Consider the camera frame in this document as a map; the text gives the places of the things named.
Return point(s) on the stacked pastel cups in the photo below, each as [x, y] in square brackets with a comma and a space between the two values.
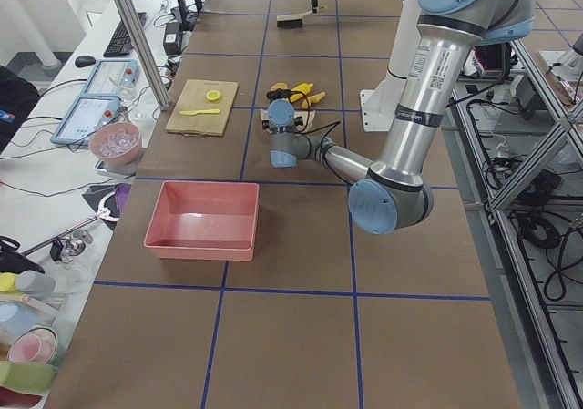
[32, 346]

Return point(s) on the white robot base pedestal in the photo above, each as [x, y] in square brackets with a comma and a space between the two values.
[378, 105]

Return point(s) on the blue teach pendant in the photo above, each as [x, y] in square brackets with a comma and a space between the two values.
[109, 75]
[87, 115]

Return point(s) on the pink plastic bin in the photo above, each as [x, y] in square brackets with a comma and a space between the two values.
[204, 220]

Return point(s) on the wooden cutting board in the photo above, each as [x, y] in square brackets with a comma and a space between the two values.
[192, 97]

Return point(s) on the black power adapter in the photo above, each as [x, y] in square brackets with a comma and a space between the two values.
[172, 40]

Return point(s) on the beige plastic dustpan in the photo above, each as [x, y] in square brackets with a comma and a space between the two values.
[306, 117]

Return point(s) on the brown toy potato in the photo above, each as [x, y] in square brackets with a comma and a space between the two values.
[279, 86]

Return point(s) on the tan toy ginger root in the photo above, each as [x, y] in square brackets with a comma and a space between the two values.
[312, 100]

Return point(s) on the black keyboard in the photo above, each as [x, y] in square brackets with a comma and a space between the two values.
[120, 43]

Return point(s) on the pink bowl with clear pieces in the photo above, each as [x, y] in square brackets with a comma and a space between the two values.
[117, 144]

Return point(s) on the aluminium frame post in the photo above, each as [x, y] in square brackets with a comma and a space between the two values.
[128, 14]

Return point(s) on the yellow toy corn cob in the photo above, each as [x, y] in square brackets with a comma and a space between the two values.
[300, 92]

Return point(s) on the beige hand brush black bristles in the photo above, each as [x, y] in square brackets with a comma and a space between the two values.
[292, 21]

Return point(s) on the yellow plastic knife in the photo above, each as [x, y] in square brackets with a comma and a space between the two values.
[197, 112]

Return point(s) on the upper blue teach pendant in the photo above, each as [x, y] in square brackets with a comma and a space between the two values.
[109, 75]

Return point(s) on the yellow lemon slices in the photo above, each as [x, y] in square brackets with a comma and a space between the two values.
[213, 95]

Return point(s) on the black computer mouse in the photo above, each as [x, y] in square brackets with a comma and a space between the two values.
[84, 61]

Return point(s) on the lower blue teach pendant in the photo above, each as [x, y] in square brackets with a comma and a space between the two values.
[87, 115]

